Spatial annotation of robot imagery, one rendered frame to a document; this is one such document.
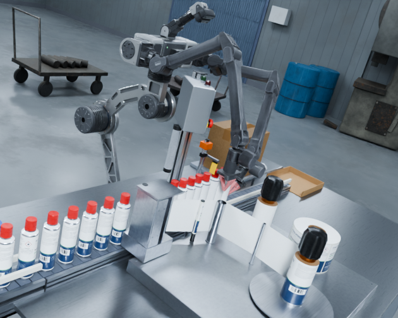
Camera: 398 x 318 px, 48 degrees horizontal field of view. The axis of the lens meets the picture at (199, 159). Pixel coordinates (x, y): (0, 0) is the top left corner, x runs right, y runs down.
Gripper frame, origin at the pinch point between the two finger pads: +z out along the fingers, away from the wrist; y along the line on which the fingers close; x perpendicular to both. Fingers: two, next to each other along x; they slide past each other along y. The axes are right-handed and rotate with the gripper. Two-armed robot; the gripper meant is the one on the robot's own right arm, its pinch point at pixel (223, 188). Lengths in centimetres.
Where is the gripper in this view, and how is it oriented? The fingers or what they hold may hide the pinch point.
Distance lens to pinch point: 206.2
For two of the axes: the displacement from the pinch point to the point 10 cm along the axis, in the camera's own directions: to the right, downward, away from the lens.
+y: 6.2, -1.4, 7.7
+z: -2.3, 9.0, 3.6
